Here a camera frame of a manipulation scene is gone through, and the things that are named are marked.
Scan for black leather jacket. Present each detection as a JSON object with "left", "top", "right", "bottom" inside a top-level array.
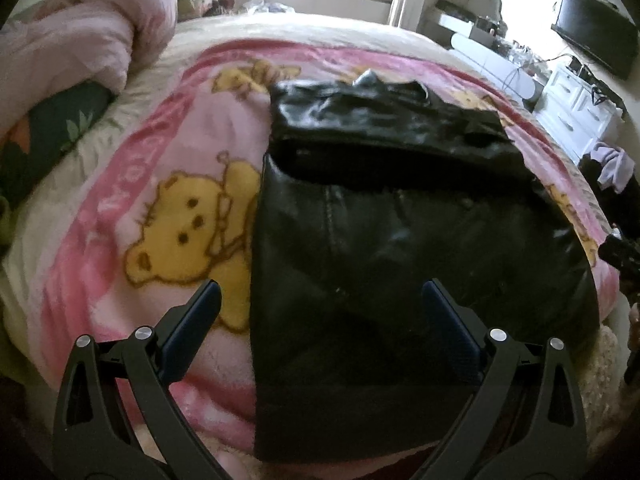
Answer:
[{"left": 250, "top": 70, "right": 601, "bottom": 463}]

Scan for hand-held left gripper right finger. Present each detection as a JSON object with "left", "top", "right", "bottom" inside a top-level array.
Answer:
[{"left": 422, "top": 276, "right": 589, "bottom": 480}]

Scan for lavender cloth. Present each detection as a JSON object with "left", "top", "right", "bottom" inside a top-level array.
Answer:
[{"left": 592, "top": 142, "right": 636, "bottom": 193}]

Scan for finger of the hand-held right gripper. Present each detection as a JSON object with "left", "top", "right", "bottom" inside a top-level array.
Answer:
[{"left": 599, "top": 236, "right": 640, "bottom": 282}]

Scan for white drawer dresser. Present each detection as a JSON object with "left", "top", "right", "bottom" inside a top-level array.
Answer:
[{"left": 534, "top": 64, "right": 627, "bottom": 166}]

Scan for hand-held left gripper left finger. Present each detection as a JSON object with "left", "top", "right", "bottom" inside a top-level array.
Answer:
[{"left": 52, "top": 280, "right": 236, "bottom": 480}]

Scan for black wall television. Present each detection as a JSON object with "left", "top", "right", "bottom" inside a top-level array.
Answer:
[{"left": 551, "top": 0, "right": 638, "bottom": 80}]

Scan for dark clothes pile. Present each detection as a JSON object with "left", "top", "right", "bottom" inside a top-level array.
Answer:
[{"left": 580, "top": 150, "right": 640, "bottom": 241}]

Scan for white long side table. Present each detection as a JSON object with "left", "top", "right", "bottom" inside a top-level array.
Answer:
[{"left": 430, "top": 0, "right": 543, "bottom": 111}]

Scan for bed with cream sheet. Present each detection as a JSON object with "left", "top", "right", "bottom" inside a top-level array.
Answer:
[{"left": 0, "top": 15, "right": 591, "bottom": 401}]

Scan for pink bear printed blanket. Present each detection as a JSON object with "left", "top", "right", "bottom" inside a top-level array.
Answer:
[{"left": 35, "top": 42, "right": 621, "bottom": 461}]

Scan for pink quilt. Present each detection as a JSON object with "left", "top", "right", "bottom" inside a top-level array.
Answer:
[{"left": 0, "top": 0, "right": 177, "bottom": 126}]

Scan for green floral quilt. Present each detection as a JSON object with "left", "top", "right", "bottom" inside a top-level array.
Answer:
[{"left": 0, "top": 80, "right": 118, "bottom": 211}]

